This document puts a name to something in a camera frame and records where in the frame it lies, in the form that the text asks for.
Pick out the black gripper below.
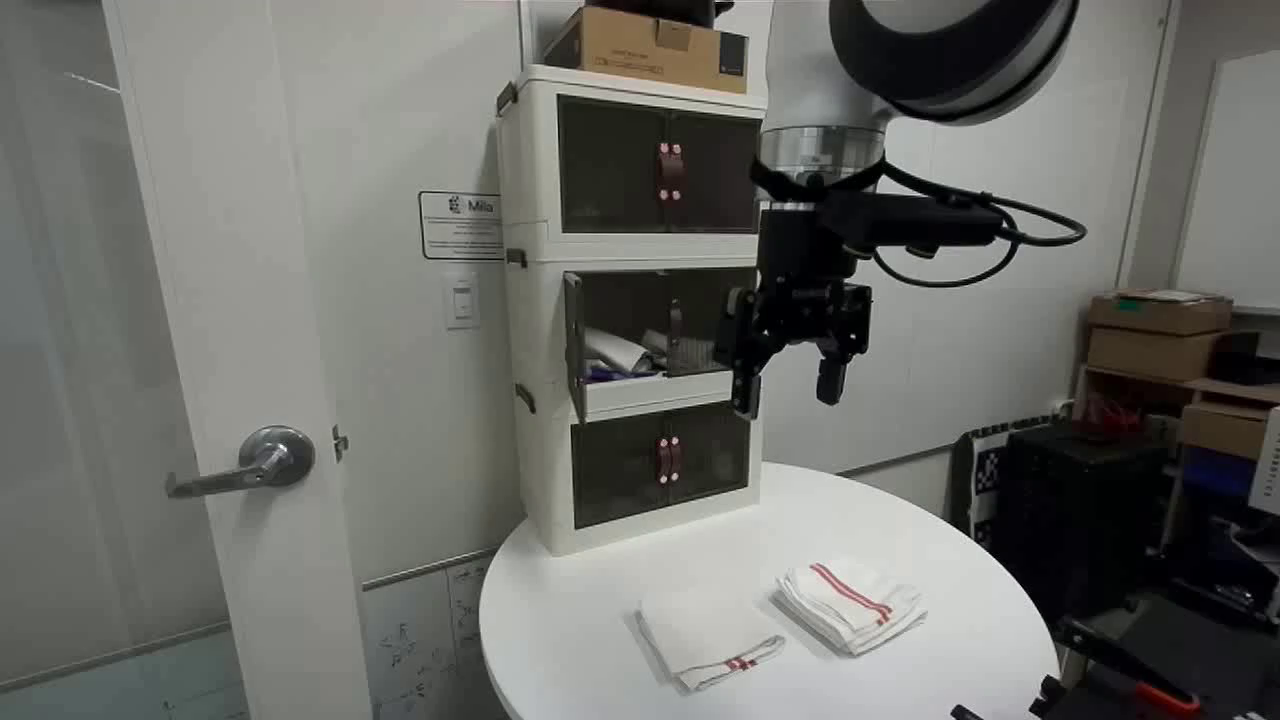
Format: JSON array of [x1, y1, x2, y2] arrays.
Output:
[[713, 209, 880, 422]]

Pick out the dark lower cabinet door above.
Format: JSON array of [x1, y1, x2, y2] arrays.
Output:
[[573, 422, 678, 529], [669, 405, 757, 514]]

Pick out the dark cabinet door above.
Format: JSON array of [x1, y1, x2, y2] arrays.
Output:
[[669, 405, 757, 514], [669, 107, 766, 238], [573, 422, 678, 529], [558, 91, 678, 238]]

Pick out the dark upper cabinet door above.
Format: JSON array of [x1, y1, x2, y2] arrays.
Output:
[[669, 107, 766, 238], [558, 91, 678, 238]]

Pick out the white stacked storage cabinet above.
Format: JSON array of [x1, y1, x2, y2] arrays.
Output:
[[491, 61, 777, 558]]

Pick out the white room door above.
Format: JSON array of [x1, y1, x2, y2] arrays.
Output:
[[102, 0, 376, 720]]

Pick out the white blue cloth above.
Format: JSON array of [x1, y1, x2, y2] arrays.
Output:
[[580, 328, 660, 384]]

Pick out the white perforated crate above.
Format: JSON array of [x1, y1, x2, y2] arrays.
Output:
[[954, 417, 1055, 545]]

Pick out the thick folded red-striped towel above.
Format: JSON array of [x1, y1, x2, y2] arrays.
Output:
[[772, 558, 931, 662]]

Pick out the flat folded white towel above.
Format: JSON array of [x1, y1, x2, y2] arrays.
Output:
[[630, 584, 794, 695]]

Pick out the black storage crate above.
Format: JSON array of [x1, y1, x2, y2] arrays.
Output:
[[991, 422, 1170, 626]]

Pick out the brown cardboard box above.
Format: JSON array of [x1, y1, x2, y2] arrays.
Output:
[[545, 0, 753, 95]]

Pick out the large cardboard box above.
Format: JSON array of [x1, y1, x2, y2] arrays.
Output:
[[1085, 324, 1224, 390]]

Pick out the small black box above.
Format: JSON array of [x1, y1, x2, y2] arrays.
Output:
[[636, 0, 742, 27]]

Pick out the flat cardboard box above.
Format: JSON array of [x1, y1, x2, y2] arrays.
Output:
[[1087, 289, 1237, 338]]

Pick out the small cardboard box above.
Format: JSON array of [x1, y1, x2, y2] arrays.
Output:
[[1177, 396, 1273, 465]]

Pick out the wooden shelf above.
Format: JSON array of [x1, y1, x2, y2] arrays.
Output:
[[1072, 366, 1280, 564]]

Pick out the whiteboard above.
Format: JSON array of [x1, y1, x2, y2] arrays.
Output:
[[1174, 45, 1280, 320]]

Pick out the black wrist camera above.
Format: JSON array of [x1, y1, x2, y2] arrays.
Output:
[[820, 193, 1013, 261]]

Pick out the black camera cable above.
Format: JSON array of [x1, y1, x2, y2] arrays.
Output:
[[753, 158, 1091, 291]]

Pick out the small white wall plate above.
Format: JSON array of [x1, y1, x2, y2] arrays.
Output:
[[444, 274, 485, 338]]

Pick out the white wall sign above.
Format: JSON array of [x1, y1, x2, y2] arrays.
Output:
[[417, 189, 507, 265]]

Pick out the white wall conduit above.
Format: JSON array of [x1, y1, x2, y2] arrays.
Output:
[[1115, 0, 1184, 291]]

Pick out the red-handled tool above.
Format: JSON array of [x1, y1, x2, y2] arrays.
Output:
[[1052, 615, 1207, 720]]

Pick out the silver door lever handle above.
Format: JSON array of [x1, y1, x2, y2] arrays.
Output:
[[166, 425, 320, 505]]

